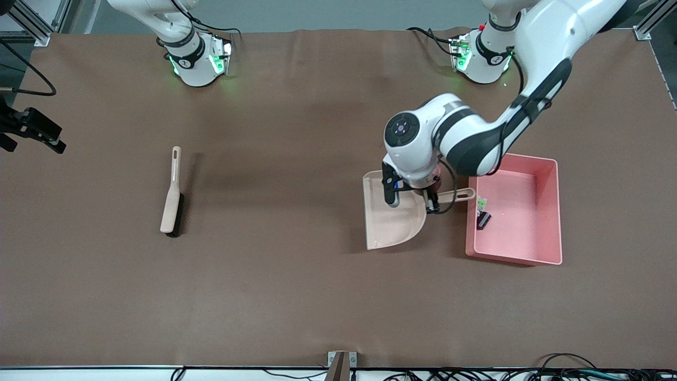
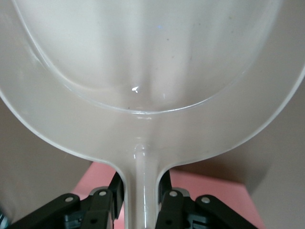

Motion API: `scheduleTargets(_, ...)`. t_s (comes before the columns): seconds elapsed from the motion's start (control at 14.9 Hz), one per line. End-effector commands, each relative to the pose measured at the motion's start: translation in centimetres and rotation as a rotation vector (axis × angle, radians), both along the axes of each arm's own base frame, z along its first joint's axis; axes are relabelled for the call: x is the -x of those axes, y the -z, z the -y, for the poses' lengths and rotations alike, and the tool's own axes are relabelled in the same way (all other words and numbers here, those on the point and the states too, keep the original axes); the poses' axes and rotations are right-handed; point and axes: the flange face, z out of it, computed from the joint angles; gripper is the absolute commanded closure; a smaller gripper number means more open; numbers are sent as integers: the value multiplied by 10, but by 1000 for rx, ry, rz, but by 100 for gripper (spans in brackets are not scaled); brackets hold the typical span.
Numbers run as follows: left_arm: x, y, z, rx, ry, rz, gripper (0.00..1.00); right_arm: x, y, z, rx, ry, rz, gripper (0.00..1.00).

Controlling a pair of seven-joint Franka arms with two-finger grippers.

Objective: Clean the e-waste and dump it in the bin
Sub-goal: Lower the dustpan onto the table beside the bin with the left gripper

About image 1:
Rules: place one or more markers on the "beige brush with black bristles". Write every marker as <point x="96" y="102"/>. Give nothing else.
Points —
<point x="172" y="196"/>

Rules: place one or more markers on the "beige plastic dustpan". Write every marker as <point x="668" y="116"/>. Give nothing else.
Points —
<point x="394" y="222"/>

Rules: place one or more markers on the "aluminium frame post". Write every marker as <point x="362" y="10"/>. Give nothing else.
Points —
<point x="31" y="26"/>
<point x="642" y="29"/>

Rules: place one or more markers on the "metal table edge bracket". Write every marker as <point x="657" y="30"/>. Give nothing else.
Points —
<point x="341" y="365"/>

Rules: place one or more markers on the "pink plastic bin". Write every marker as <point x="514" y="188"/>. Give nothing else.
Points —
<point x="523" y="222"/>

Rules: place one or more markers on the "brown table mat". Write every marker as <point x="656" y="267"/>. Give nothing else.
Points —
<point x="264" y="296"/>

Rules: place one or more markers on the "dark brown electronic component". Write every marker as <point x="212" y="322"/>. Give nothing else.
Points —
<point x="483" y="219"/>

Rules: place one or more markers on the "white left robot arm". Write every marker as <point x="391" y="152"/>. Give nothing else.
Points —
<point x="529" y="53"/>

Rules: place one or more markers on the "white green push-button switch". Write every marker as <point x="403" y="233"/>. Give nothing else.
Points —
<point x="482" y="201"/>

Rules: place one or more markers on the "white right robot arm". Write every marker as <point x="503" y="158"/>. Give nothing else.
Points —
<point x="185" y="58"/>

